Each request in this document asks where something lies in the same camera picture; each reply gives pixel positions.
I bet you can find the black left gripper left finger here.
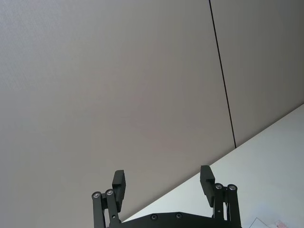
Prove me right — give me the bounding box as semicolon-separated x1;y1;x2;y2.
92;170;126;228

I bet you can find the pale grey wall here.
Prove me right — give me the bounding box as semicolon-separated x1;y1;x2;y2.
0;0;304;228

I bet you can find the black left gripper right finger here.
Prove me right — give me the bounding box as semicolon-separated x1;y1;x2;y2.
200;165;242;228

